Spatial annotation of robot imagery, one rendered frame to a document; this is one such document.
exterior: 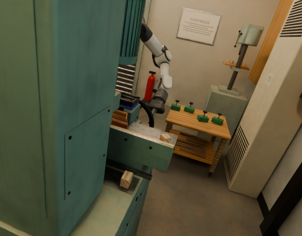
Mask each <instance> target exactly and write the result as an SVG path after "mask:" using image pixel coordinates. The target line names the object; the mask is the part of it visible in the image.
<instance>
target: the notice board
mask: <svg viewBox="0 0 302 236"><path fill-rule="evenodd" d="M221 17H222V15H218V14H214V13H209V12H203V11H199V10H194V9H189V8H184V7H183V9H182V13H181V17H180V22H179V26H178V31H177V35H176V38H181V39H185V40H190V41H194V42H198V43H203V44H209V45H213V43H214V40H215V37H216V33H217V30H218V27H219V24H220V21H221Z"/></svg>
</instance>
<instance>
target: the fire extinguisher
mask: <svg viewBox="0 0 302 236"><path fill-rule="evenodd" d="M149 73H151V76H149V78H148V81H147V86H146V92H145V96H144V98H143V99H142V101H143V102H144V103H150V102H151V100H152V93H153V91H152V89H153V87H154V84H155V77H154V76H153V75H154V74H156V72H153V71H149Z"/></svg>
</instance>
